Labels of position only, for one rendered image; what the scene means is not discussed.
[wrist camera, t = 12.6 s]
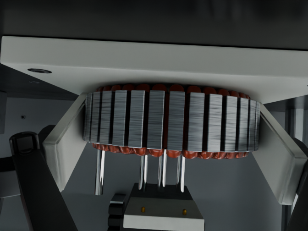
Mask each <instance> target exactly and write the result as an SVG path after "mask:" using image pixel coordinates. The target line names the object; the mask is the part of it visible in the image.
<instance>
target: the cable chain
mask: <svg viewBox="0 0 308 231"><path fill-rule="evenodd" d="M125 198H126V194H114V196H113V198H112V199H111V201H110V205H109V210H108V213H109V214H110V215H109V217H108V226H109V228H108V230H107V231H120V218H121V216H122V213H123V211H124V208H125V202H124V200H125Z"/></svg>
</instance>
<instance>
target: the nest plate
mask: <svg viewBox="0 0 308 231"><path fill-rule="evenodd" d="M0 62H1V64H3V65H6V66H8V67H11V68H13V69H16V70H18V71H21V72H23V73H26V74H28V75H30V76H33V77H35V78H38V79H40V80H43V81H45V82H48V83H50V84H53V85H55V86H58V87H60V88H62V89H65V90H67V91H70V92H72V93H75V94H77V95H80V94H81V93H94V92H95V91H96V89H98V88H100V87H105V86H109V85H110V86H114V85H117V84H119V85H126V84H135V85H139V84H143V83H146V84H149V85H151V86H152V87H153V86H154V85H156V84H159V83H161V84H164V85H165V86H166V87H167V89H168V93H169V90H170V87H171V86H172V85H174V84H179V85H181V86H182V87H183V88H184V89H185V88H187V87H188V86H191V85H194V86H197V87H199V88H204V87H211V88H214V89H219V88H222V89H225V90H227V91H229V90H233V91H236V92H241V93H244V94H246V95H249V97H250V99H252V100H255V101H258V102H261V103H262V104H267V103H271V102H276V101H280V100H285V99H290V98H294V97H299V96H304V95H308V51H302V50H284V49H257V48H238V47H220V46H202V45H183V44H157V43H138V42H120V41H101V40H83V39H64V38H37V37H19V36H2V41H1V53H0Z"/></svg>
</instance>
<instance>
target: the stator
mask: <svg viewBox="0 0 308 231"><path fill-rule="evenodd" d="M259 119H260V103H259V102H258V101H255V100H252V99H250V97H249V95H246V94H244V93H241V92H236V91H233V90H229V91H227V90H225V89H222V88H219V89H214V88H211V87H204V88H199V87H197V86H194V85H191V86H188V87H187V88H185V89H184V88H183V87H182V86H181V85H179V84H174V85H172V86H171V87H170V90H169V93H168V89H167V87H166V86H165V85H164V84H161V83H159V84H156V85H154V86H153V87H152V86H151V85H149V84H146V83H143V84H139V85H135V84H126V85H119V84H117V85H114V86H110V85H109V86H105V87H100V88H98V89H96V91H95V92H94V93H89V94H87V95H86V100H85V115H84V130H83V140H84V141H86V142H91V143H92V147H93V148H96V149H98V150H103V151H111V152H113V153H123V154H136V155H139V156H145V155H148V154H151V155H152V156H153V157H160V156H162V155H163V154H164V152H165V149H166V154H167V156H168V157H170V158H177V157H179V156H180V154H181V155H182V156H183V157H184V158H186V159H193V158H195V157H197V158H200V159H204V160H207V159H210V158H212V159H217V160H220V159H233V158H235V159H238V158H244V157H246V156H248V153H249V152H253V151H257V150H258V149H259Z"/></svg>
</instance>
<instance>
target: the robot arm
mask: <svg viewBox="0 0 308 231"><path fill-rule="evenodd" d="M87 94H89V93H81V94H80V95H79V96H78V98H77V99H76V100H75V102H74V103H73V104H72V106H71V107H70V108H69V110H68V111H67V112H66V113H65V114H64V116H63V117H62V118H61V120H60V121H59V122H58V123H57V125H48V126H46V127H44V128H43V129H42V130H41V131H40V132H39V133H38V134H37V133H35V132H20V133H16V134H14V135H12V136H11V137H10V138H9V143H10V148H11V154H12V156H11V157H5V158H0V214H1V210H2V206H3V202H4V198H6V197H11V196H17V195H20V198H21V202H22V206H23V209H24V213H25V216H26V220H27V224H28V227H29V231H78V230H77V227H76V225H75V223H74V221H73V219H72V216H71V214H70V212H69V210H68V208H67V206H66V204H65V201H64V199H63V197H62V195H61V193H60V192H62V190H64V188H65V186H66V184H67V182H68V180H69V178H70V176H71V174H72V172H73V170H74V168H75V166H76V164H77V162H78V160H79V158H80V156H81V153H82V151H83V149H84V147H85V145H86V143H87V142H86V141H84V140H83V130H84V115H85V100H86V95H87ZM259 103H260V119H259V143H258V150H257V151H253V152H252V154H253V156H254V158H255V159H256V161H257V163H258V165H259V167H260V169H261V171H262V173H263V175H264V177H265V179H266V180H267V182H268V184H269V186H270V188H271V190H272V192H273V194H274V195H275V197H276V199H277V201H278V202H279V203H280V204H282V205H292V204H293V202H294V199H295V196H296V194H297V195H298V198H297V201H296V204H295V207H294V209H293V212H292V215H291V217H290V220H289V223H288V226H287V228H286V231H308V148H307V146H306V145H305V144H304V143H303V142H302V141H300V140H298V139H297V138H295V137H290V136H289V135H288V133H287V132H286V131H285V130H284V129H283V128H282V126H281V125H280V124H279V123H278V122H277V120H276V119H275V118H274V117H273V116H272V115H271V114H270V112H269V111H268V110H267V109H266V108H265V106H264V105H263V104H262V103H261V102H259Z"/></svg>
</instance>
